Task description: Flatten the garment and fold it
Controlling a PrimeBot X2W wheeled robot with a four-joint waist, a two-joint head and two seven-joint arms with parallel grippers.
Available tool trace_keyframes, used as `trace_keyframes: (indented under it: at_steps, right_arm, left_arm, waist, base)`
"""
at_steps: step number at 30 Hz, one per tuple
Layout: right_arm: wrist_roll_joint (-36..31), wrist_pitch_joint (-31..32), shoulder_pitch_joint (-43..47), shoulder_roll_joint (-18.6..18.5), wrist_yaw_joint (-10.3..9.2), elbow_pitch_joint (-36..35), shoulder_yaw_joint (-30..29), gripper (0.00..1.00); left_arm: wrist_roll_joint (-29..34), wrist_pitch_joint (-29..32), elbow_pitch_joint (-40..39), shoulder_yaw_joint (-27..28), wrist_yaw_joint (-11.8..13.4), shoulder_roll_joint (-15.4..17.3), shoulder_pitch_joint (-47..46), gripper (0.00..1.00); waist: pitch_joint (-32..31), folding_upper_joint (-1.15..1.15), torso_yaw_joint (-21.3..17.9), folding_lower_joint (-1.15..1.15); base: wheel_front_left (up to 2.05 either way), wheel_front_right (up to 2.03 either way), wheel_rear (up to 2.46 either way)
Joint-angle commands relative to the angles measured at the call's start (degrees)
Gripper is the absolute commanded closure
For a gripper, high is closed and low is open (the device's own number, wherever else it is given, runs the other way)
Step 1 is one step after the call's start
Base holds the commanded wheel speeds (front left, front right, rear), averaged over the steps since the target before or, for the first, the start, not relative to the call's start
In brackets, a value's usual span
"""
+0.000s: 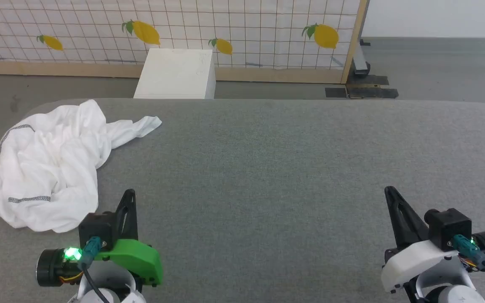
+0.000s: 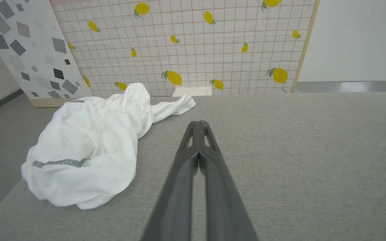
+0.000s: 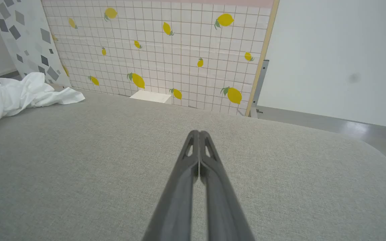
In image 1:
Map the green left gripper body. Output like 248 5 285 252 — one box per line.
95 239 164 291

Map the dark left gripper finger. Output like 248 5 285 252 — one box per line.
114 190 129 243
126 189 139 242

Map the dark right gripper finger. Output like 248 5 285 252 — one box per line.
389 187 429 246
384 187 408 249

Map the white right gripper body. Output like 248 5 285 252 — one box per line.
381 240 466 294

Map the white long-sleeve shirt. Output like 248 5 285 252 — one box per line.
0 99 163 233

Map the grey fabric sofa cushion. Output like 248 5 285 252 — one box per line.
0 98 485 303

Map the white rectangular box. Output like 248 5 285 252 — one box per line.
133 48 216 100

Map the grey metal screen foot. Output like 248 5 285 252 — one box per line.
351 39 372 77

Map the lemon-print grid partition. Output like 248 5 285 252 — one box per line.
0 0 370 84

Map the lemon print grid screen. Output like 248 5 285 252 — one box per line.
0 0 361 70

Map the left teal plug black cable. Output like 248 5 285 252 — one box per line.
77 236 112 303

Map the teal plug black cable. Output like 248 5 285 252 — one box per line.
452 234 485 297
77 236 112 303

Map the right teal plug black cable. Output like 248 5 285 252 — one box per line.
452 234 485 297

